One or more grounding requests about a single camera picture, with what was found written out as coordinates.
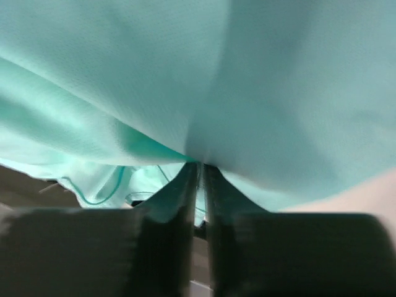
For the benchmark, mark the teal t shirt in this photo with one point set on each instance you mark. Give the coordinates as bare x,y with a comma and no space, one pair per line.
294,99

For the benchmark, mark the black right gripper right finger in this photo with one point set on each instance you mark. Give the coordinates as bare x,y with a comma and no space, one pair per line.
254,252

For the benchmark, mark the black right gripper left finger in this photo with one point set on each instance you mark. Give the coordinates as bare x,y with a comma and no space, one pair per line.
142,251

